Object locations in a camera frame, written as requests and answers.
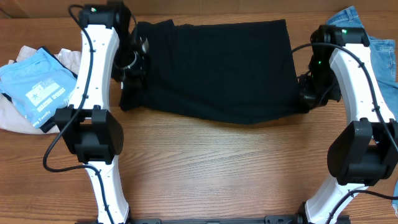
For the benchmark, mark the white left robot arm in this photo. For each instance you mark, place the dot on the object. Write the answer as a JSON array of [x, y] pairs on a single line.
[[109, 51]]

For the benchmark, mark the pale pink folded garment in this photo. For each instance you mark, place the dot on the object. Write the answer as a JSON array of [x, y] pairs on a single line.
[[12, 121]]

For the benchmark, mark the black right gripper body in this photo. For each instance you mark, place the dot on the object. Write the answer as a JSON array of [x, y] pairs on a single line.
[[321, 86]]

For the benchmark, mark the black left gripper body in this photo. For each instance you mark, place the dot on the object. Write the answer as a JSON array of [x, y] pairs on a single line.
[[127, 68]]

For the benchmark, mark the black t-shirt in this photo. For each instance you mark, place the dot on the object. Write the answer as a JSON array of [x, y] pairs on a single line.
[[234, 73]]

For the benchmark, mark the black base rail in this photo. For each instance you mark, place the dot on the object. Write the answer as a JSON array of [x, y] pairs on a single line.
[[268, 219]]

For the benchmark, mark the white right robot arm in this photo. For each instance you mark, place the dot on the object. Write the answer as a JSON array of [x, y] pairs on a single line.
[[366, 151]]

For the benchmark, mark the light blue printed t-shirt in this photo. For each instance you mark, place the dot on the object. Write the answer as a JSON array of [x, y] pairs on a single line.
[[38, 86]]

